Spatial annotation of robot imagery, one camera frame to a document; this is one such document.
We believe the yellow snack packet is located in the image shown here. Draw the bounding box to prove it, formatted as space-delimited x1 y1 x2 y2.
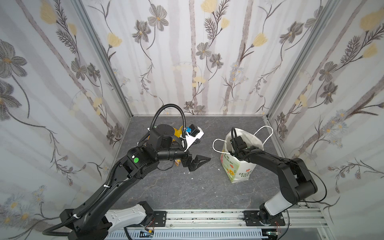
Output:
174 126 183 139

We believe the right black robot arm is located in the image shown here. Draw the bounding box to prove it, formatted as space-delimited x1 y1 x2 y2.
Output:
230 127 318 226

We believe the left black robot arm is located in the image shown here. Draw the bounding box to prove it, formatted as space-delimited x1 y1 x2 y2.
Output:
43 104 210 240

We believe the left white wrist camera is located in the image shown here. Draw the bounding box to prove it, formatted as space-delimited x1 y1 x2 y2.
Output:
181 124 204 152

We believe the white vented cable duct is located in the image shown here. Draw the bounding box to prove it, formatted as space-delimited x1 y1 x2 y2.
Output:
104 229 268 240

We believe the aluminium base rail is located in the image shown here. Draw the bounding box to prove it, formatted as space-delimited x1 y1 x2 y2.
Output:
80 208 328 232

